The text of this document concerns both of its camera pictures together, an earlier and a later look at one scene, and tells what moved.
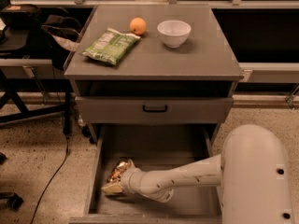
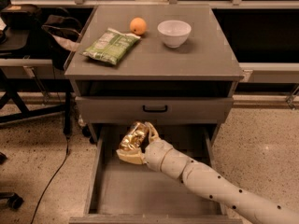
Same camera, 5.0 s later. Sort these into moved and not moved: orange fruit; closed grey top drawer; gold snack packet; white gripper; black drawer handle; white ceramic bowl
Moved: gold snack packet; white gripper
Not moved: white ceramic bowl; black drawer handle; orange fruit; closed grey top drawer
